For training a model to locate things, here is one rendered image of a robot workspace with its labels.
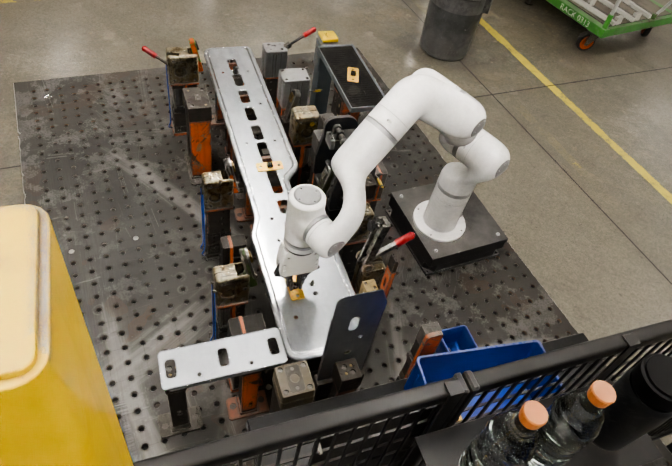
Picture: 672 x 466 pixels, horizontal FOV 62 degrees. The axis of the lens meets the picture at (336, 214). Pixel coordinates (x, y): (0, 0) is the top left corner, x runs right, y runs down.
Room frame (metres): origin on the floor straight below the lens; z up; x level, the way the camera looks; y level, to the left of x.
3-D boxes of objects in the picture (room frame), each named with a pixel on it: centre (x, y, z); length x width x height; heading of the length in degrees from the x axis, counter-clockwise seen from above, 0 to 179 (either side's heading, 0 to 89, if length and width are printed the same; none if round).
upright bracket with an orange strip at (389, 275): (0.87, -0.16, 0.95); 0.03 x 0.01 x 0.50; 27
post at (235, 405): (0.66, 0.13, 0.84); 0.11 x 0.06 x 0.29; 117
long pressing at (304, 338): (1.32, 0.25, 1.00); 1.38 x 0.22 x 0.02; 27
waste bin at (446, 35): (4.13, -0.56, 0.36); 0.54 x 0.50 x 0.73; 122
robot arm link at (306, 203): (0.86, 0.07, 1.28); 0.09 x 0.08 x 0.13; 49
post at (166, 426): (0.58, 0.29, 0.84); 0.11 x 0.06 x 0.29; 117
